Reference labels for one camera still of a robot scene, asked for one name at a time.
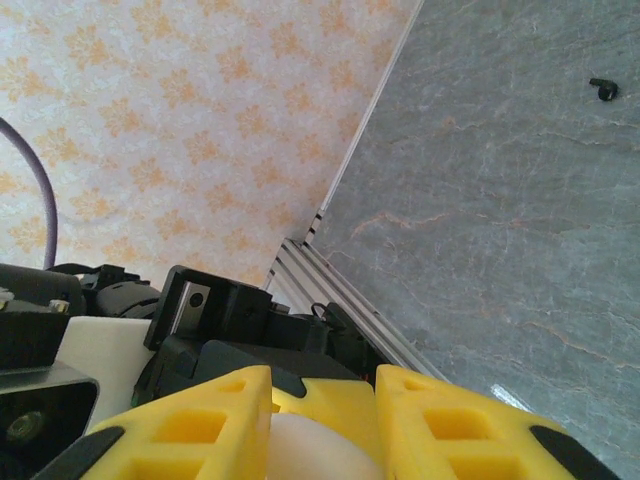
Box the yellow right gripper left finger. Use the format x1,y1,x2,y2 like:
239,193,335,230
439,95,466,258
29,364,274,480

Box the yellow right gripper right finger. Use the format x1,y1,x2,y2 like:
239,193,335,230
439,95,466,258
374,363,624,480

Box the white earbud charging case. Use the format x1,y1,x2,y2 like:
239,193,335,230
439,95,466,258
269,412,387,480

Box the black wireless earbud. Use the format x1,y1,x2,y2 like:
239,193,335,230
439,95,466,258
588,77,620,104

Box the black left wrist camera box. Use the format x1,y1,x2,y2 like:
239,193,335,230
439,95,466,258
143,264,275,351

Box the aluminium side rail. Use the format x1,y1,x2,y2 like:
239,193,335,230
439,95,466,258
262,237,446,386

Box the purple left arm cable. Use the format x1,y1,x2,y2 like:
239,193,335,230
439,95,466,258
0,117,59,271

